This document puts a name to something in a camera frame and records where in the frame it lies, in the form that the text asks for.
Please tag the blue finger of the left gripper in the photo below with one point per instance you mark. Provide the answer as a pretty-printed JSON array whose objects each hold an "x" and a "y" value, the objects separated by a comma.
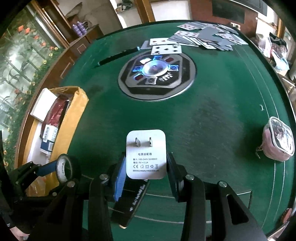
[{"x": 47, "y": 169}]

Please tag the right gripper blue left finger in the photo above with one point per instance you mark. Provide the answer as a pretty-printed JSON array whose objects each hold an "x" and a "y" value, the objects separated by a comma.
[{"x": 118, "y": 177}]

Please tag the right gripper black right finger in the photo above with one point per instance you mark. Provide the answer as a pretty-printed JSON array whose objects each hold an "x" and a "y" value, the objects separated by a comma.
[{"x": 176, "y": 174}]

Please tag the black marker red cap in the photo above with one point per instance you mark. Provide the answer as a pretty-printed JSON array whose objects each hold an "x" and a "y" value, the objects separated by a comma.
[{"x": 126, "y": 207}]

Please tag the black tape roll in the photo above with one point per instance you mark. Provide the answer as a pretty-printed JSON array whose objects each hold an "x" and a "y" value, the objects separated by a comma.
[{"x": 67, "y": 168}]

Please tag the white power adapter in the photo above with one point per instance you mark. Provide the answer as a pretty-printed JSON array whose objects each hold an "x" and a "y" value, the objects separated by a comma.
[{"x": 146, "y": 155}]

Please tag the blue white medicine box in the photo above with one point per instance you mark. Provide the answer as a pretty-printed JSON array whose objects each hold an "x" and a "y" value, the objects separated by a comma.
[{"x": 48, "y": 139}]

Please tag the dark red foil packet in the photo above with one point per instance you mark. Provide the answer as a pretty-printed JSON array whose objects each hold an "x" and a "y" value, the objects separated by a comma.
[{"x": 56, "y": 113}]

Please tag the pink zipper pouch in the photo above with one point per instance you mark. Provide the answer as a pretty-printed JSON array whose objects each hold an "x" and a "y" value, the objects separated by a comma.
[{"x": 277, "y": 140}]

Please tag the black marker teal cap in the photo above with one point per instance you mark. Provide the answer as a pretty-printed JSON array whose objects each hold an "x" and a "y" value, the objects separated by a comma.
[{"x": 118, "y": 55}]

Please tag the person left hand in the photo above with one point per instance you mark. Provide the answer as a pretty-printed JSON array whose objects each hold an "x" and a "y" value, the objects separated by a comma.
[{"x": 21, "y": 236}]

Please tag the yellow cardboard box tray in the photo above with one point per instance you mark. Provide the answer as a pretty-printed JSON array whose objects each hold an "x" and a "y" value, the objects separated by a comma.
[{"x": 76, "y": 107}]

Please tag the round mahjong control panel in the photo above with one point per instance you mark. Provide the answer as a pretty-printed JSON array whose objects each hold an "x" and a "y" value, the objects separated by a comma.
[{"x": 157, "y": 77}]

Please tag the playing card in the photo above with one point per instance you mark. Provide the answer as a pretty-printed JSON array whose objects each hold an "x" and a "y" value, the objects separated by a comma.
[
  {"x": 161, "y": 41},
  {"x": 166, "y": 49}
]

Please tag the pile of playing cards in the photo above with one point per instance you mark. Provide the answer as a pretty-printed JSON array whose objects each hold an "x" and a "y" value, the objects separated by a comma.
[{"x": 209, "y": 36}]

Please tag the purple bottles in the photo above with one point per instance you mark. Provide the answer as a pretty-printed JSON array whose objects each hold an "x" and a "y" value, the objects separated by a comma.
[{"x": 79, "y": 29}]

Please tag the pile of clothes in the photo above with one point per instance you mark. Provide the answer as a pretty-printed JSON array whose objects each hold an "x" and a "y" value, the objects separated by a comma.
[{"x": 275, "y": 49}]

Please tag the dark wall television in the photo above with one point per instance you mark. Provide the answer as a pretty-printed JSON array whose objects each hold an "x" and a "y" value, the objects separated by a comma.
[{"x": 236, "y": 10}]

